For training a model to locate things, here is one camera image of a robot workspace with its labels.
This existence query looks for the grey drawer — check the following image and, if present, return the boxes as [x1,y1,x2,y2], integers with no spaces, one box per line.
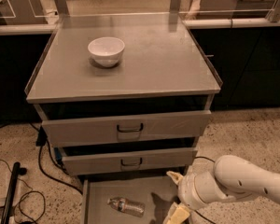
[42,110,211,147]
[63,147,197,175]
[80,171,179,224]

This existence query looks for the black floor cable right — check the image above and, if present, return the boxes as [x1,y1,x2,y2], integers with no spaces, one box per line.
[192,156,218,224]

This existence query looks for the middle grey drawer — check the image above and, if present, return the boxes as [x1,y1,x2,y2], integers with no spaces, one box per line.
[63,147,197,175]

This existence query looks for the black pole on floor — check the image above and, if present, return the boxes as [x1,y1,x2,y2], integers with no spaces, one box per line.
[0,161,21,224]

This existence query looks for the top grey drawer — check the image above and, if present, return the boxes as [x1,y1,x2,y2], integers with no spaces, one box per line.
[42,110,211,147]

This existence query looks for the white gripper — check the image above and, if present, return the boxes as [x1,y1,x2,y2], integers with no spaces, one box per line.
[165,171,235,224]

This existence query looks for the black floor cable left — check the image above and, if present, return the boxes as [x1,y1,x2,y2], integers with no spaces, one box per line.
[29,121,84,195]

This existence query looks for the grey drawer cabinet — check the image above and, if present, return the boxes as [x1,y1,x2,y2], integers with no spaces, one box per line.
[24,12,224,176]

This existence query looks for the white counter rail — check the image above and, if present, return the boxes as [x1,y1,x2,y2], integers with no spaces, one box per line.
[0,18,280,35]

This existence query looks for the white ceramic bowl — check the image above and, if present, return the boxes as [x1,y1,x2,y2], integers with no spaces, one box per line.
[88,36,125,67]

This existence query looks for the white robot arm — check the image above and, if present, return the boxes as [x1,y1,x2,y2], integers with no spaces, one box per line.
[162,155,280,224]

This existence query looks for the bottom grey drawer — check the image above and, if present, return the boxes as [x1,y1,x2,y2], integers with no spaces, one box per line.
[80,171,179,224]

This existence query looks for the clear plastic water bottle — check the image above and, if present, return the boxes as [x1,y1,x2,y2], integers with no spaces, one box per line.
[107,197,146,217]

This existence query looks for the black floor cable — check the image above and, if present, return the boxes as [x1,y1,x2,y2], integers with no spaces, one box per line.
[29,121,84,195]
[192,156,218,224]

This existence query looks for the thin black floor wire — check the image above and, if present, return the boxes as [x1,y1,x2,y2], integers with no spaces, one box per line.
[0,157,47,224]

